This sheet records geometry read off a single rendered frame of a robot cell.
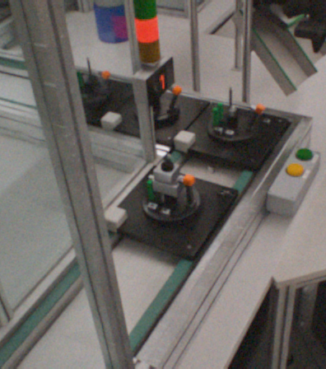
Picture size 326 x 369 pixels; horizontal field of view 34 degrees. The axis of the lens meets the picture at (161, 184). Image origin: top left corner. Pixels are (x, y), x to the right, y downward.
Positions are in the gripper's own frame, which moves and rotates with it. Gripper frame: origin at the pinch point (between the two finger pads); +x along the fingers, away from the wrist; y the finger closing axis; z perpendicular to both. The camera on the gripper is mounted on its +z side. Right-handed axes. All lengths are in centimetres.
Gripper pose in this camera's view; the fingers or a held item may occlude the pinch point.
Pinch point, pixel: (317, 39)
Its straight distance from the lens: 136.3
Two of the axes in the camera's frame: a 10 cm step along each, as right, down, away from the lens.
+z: -8.6, -2.7, 4.3
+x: 0.8, 7.7, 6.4
